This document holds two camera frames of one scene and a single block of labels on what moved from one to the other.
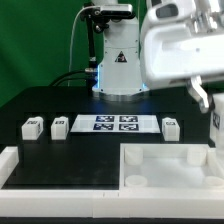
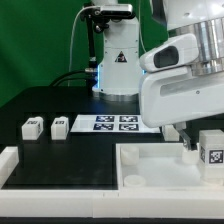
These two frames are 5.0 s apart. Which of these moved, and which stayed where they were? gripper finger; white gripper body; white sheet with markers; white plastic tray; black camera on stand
Moved: white plastic tray; gripper finger; white gripper body
Stayed: white sheet with markers; black camera on stand
